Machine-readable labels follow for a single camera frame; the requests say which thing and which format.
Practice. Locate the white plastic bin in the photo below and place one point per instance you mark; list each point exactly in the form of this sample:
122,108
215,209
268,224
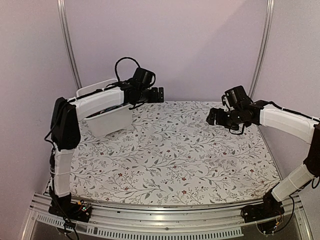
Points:
103,110

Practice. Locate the aluminium front rail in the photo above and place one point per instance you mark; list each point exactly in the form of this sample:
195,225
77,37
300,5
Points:
40,203

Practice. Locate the perforated metal cable tray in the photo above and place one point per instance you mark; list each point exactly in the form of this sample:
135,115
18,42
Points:
140,231

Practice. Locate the right aluminium frame post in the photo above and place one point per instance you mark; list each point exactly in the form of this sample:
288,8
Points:
270,4

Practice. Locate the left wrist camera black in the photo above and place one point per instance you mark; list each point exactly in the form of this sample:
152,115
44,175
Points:
144,78

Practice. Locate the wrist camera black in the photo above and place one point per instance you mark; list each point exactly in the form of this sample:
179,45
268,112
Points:
236,98
144,78

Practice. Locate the left aluminium frame post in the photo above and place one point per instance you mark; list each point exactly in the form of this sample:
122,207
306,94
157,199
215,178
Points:
61,6

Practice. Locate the floral patterned table cloth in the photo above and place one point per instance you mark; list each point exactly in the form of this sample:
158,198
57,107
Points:
170,156

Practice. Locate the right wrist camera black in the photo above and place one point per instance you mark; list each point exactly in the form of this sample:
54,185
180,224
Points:
236,98

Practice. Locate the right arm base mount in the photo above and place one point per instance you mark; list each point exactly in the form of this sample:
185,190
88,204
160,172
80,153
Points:
267,209

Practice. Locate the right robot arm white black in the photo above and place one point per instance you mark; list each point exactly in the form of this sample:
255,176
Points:
268,114

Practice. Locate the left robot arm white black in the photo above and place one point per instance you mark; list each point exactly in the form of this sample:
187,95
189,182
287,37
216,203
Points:
64,135

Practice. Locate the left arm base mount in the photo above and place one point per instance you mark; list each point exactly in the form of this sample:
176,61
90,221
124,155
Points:
63,207

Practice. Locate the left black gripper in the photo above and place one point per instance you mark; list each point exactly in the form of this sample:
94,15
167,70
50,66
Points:
155,98

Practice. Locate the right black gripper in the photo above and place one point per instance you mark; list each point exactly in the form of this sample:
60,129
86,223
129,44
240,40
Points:
219,121

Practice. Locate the aluminium frame post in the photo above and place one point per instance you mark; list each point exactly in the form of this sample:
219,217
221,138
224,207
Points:
61,6
270,4

